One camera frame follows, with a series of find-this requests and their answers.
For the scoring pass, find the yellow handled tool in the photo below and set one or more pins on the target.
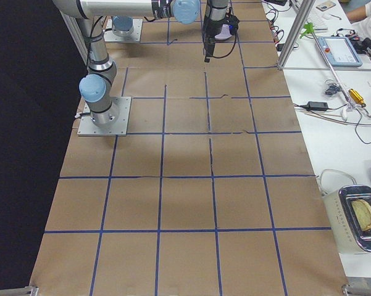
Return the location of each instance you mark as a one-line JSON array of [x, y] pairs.
[[356, 97]]

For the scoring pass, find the black power adapter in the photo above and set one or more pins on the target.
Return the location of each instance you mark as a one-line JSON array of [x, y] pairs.
[[317, 106]]

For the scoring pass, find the long aluminium rod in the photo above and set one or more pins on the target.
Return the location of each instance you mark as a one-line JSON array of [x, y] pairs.
[[350, 103]]

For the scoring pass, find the lavender round plate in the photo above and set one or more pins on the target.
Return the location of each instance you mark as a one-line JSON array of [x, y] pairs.
[[225, 33]]

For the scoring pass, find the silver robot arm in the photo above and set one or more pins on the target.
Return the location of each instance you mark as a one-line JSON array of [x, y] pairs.
[[95, 86], [125, 26]]

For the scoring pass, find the brown paper table cover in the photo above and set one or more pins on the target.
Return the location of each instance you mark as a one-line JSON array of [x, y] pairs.
[[211, 192]]

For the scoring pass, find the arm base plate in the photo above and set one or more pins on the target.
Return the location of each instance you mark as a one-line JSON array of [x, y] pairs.
[[117, 36], [110, 123]]

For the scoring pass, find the blue teach pendant tablet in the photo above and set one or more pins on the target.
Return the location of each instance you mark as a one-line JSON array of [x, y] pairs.
[[339, 51]]

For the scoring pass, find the green plastic clamp tool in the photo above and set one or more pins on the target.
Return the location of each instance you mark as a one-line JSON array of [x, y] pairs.
[[308, 29]]

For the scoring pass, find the silver toaster with bread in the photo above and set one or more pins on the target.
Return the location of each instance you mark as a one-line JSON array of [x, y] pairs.
[[349, 214]]

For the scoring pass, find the aluminium frame post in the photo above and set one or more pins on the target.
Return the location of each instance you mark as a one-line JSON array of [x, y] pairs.
[[292, 37]]

